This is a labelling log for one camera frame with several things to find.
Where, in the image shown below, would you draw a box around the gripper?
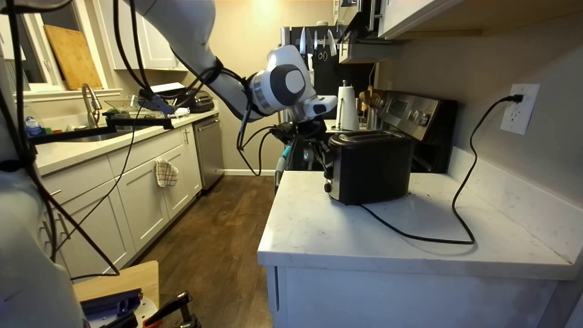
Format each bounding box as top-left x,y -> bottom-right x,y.
291,119 -> 336,179

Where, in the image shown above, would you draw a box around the black toaster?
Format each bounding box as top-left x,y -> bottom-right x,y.
324,130 -> 415,206

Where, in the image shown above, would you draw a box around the paper towel roll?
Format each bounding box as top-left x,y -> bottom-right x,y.
335,81 -> 361,132

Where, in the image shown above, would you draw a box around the utensil holder with wooden spoons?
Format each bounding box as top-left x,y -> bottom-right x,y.
358,86 -> 384,131

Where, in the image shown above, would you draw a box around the black fridge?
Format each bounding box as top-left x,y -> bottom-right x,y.
280,25 -> 378,124

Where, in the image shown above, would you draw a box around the stainless steel stove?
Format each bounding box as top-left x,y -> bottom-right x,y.
282,89 -> 459,174

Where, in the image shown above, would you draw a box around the stainless steel dishwasher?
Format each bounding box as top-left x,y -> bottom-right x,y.
193,114 -> 225,190

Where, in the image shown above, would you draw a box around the row of knives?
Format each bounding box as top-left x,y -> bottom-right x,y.
298,27 -> 338,59

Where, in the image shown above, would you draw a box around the range hood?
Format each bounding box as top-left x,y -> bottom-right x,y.
338,0 -> 404,65

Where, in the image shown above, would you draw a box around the checked dish towel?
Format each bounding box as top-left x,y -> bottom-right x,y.
153,158 -> 179,188

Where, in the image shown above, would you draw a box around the white base cabinets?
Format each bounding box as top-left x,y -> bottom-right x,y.
36,123 -> 204,279

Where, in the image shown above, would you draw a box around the dish rack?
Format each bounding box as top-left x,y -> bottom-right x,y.
104,94 -> 170,120

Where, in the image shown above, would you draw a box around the white upper cabinet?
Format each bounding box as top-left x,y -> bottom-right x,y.
377,0 -> 583,41

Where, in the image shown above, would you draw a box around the orange and black clamp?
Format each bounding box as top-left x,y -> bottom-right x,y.
142,292 -> 202,328

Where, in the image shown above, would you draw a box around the sink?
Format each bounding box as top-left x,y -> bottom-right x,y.
55,128 -> 133,143

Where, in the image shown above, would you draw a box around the silver tap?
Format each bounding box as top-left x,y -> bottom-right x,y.
81,83 -> 103,129

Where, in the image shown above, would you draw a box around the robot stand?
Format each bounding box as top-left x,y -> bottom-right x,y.
72,260 -> 161,328

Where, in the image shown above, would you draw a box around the wooden cutting board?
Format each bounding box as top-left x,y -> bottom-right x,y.
44,25 -> 104,91

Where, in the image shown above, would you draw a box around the dish soap bottle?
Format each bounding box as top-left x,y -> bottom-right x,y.
23,104 -> 45,138

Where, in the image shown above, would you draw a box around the window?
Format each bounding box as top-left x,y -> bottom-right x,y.
0,0 -> 123,98

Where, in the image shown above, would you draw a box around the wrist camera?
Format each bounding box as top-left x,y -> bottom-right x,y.
270,123 -> 299,144

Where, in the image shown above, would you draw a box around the black cable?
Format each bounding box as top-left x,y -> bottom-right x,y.
359,94 -> 524,246

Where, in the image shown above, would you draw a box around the white wall cabinet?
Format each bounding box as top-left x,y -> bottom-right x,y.
108,0 -> 188,72

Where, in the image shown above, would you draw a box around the white wall socket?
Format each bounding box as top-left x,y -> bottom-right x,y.
500,83 -> 541,136

